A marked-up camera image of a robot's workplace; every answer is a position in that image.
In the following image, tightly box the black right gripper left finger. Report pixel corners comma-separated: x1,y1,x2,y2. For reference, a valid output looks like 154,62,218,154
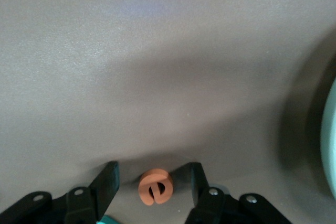
0,161,120,224

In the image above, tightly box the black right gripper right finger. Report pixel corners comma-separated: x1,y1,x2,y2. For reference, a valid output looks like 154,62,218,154
185,162,292,224

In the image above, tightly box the orange letter e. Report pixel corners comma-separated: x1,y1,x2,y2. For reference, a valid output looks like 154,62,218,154
138,168,174,206

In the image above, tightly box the brown table cover sheet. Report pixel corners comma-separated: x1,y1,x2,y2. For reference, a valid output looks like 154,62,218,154
0,0,336,224

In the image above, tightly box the light green plate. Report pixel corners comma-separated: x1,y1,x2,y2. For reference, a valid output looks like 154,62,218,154
321,77,336,201

